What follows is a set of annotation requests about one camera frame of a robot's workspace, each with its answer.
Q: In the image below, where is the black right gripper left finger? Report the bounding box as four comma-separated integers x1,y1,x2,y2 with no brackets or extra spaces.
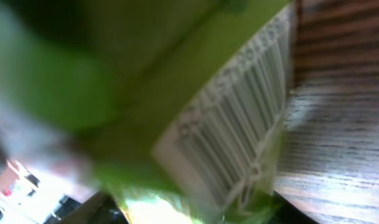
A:
57,191,129,224

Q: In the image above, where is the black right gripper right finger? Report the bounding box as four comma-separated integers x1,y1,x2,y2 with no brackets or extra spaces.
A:
271,191,318,224

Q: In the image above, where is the green tea drink carton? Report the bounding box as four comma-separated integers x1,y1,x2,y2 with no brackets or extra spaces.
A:
0,0,294,223

